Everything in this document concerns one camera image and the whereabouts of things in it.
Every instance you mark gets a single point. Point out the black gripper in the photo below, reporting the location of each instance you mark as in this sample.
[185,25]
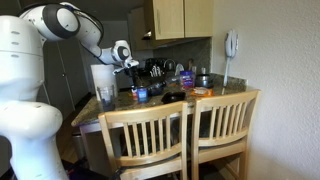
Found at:
[132,74]

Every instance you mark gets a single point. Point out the white and orange bottle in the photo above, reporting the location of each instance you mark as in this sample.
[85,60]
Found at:
[134,93]

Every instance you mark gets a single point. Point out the dish rack with utensils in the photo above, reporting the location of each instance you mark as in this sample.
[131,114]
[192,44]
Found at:
[159,68]

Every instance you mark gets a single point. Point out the blue can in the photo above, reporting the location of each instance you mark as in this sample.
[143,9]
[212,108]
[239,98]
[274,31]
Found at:
[142,95]

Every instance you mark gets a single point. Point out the clear plastic measuring cup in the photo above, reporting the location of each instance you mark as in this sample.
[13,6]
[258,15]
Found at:
[106,95]

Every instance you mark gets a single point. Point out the wooden chair right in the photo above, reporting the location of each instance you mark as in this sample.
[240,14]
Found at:
[220,129]

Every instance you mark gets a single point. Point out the orange plate with food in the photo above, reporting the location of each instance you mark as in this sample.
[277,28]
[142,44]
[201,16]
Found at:
[202,92]

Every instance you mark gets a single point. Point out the wooden upper cabinets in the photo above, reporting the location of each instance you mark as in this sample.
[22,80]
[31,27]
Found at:
[161,22]

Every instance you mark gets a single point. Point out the blue lidded plastic jar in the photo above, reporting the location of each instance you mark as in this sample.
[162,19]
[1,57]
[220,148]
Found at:
[186,79]

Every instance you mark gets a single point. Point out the silver trash can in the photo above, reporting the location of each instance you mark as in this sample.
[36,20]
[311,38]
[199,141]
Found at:
[78,145]

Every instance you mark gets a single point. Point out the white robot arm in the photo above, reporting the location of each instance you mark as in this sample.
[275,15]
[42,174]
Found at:
[29,125]

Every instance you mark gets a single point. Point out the wooden chair near robot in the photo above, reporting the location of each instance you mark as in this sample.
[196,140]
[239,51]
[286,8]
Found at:
[146,143]

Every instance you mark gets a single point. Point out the black bowl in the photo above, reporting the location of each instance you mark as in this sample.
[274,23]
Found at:
[171,97]

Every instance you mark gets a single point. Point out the white wall phone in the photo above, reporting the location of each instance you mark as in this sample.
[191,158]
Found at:
[231,43]

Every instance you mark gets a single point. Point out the metal pot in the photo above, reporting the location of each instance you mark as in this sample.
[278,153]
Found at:
[203,80]

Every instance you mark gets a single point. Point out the white paper towel roll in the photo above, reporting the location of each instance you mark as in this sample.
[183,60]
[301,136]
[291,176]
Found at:
[103,76]

